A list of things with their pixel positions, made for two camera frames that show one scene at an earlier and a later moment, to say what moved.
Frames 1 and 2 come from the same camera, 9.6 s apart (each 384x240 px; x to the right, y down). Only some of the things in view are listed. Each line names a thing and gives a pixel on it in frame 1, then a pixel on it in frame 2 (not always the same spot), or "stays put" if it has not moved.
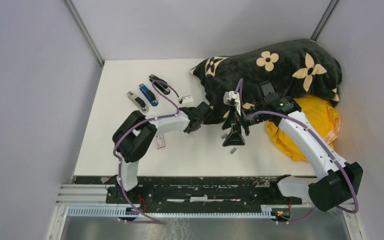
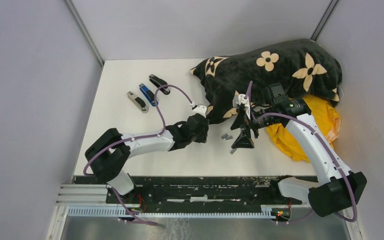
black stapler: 164,88 stays put
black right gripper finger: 227,123 -> 240,119
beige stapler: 138,102 stays put
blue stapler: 148,94 stays put
